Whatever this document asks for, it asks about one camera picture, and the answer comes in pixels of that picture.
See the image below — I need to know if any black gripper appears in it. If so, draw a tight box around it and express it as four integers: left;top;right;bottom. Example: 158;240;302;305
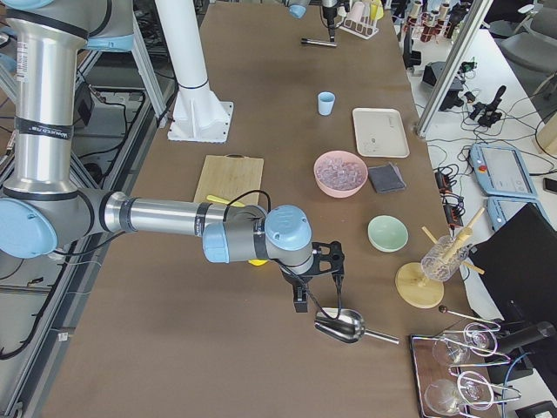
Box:
321;0;351;42
280;241;345;313

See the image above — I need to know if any pink upturned cup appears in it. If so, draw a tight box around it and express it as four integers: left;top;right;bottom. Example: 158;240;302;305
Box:
346;1;365;24

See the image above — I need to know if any steel ice scoop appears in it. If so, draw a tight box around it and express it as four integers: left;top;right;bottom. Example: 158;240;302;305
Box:
314;307;399;345

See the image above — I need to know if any yellow upturned cup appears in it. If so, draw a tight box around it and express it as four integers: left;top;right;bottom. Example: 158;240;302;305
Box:
370;0;384;20

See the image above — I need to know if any light blue plastic cup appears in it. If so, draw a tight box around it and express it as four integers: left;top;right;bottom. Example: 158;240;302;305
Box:
317;91;336;116

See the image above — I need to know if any green bowl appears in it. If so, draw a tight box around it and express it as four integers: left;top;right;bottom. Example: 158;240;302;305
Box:
367;215;409;253

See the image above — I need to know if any wooden glass stand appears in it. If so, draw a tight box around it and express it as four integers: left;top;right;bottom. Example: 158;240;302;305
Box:
395;207;485;308

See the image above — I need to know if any cream rabbit serving tray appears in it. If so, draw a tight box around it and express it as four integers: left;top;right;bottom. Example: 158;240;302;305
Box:
352;107;410;158

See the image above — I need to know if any pink bowl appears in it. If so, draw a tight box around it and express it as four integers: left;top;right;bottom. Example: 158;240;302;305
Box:
313;150;368;199

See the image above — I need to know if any yellow plastic knife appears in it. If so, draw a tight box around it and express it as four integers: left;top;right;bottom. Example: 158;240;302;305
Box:
205;195;235;206

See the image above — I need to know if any wooden cutting board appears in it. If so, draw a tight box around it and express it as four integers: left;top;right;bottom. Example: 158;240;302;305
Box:
193;155;264;203

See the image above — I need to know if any long bar spoon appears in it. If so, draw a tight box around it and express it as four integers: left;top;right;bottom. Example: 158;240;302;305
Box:
438;305;500;326

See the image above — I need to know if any grey folded cloth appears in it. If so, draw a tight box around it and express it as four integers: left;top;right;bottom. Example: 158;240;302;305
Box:
368;163;406;193

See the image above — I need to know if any textured drinking glass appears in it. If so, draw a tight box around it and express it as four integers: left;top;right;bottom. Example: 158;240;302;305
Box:
420;235;468;282

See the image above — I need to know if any upper wine glass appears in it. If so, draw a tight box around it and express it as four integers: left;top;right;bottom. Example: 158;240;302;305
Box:
432;322;496;366

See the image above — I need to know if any lower wine glass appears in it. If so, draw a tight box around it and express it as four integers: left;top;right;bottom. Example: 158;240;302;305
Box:
424;371;495;417

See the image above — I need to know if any wine glass rack tray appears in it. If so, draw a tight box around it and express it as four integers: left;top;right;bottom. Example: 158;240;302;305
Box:
409;322;521;417

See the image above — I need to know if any blue teach pendant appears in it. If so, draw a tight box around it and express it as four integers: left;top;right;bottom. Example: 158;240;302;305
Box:
469;144;538;199

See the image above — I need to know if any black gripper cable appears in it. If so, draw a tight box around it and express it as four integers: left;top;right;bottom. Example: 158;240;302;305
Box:
225;190;345;321

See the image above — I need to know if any white wire cup rack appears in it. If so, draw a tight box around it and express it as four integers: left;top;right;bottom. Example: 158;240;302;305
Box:
340;0;379;40

